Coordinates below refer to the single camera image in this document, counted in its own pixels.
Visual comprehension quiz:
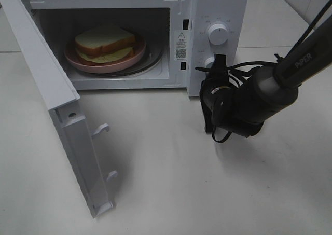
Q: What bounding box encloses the white microwave knob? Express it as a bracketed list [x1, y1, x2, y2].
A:
[207, 22, 229, 45]
[204, 57, 214, 69]

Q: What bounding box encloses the white microwave oven body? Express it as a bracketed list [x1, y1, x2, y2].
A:
[23, 0, 247, 96]

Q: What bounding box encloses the sandwich with white bread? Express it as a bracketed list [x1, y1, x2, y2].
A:
[74, 24, 136, 65]

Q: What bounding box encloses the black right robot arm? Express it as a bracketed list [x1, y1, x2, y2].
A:
[198, 18, 331, 143]

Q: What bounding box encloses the white microwave door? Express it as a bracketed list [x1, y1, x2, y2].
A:
[1, 0, 114, 217]

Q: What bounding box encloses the glass microwave turntable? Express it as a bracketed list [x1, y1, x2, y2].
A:
[66, 46, 162, 78]

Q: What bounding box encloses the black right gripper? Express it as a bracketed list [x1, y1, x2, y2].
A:
[199, 54, 233, 134]

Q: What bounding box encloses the pink round plate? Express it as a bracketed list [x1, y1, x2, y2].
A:
[64, 35, 147, 74]

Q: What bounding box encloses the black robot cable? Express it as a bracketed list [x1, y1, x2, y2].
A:
[194, 0, 332, 143]

